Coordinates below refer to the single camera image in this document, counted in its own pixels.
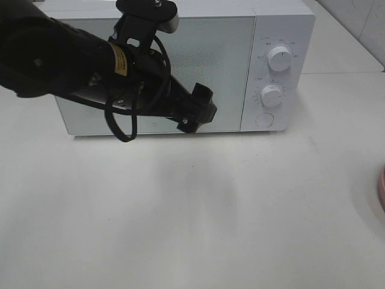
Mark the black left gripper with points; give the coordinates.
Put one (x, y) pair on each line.
(120, 79)

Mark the white microwave door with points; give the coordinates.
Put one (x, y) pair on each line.
(214, 52)

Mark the round white door release button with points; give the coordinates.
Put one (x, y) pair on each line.
(265, 120)

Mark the white microwave knob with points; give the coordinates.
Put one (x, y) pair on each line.
(271, 96)
(279, 58)

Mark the pink round plate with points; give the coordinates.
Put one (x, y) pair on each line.
(381, 188)

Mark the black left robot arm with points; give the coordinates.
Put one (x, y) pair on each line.
(35, 58)

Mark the white microwave oven body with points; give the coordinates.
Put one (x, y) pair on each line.
(275, 23)

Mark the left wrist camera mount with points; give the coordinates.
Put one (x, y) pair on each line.
(141, 19)

